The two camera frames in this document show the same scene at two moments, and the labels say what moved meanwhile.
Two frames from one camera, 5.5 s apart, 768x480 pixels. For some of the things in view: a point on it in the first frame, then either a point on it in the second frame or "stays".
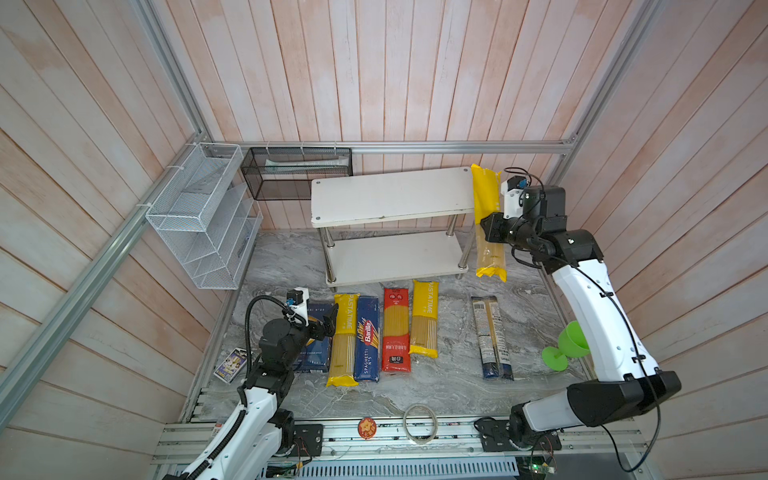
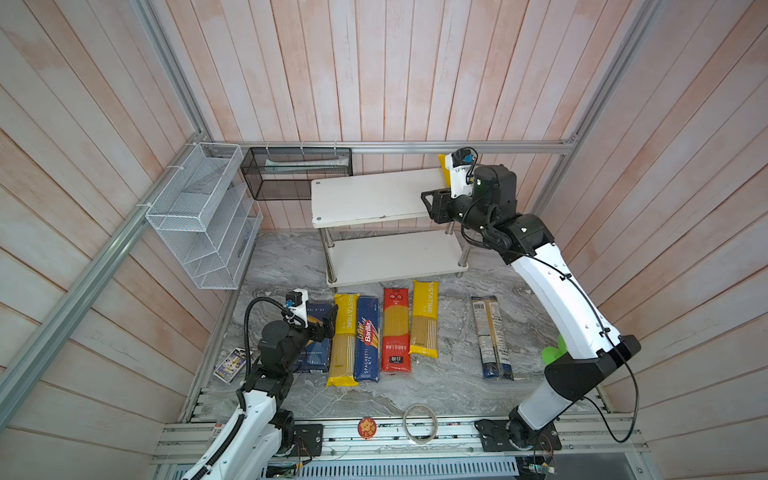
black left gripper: x=328 y=324 stays
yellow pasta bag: x=424 y=318 stays
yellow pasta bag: x=486 y=196 -> x=445 y=171
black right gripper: x=490 y=231 -> x=440 y=204
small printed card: x=232 y=365 stays
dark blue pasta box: x=317 y=356 stays
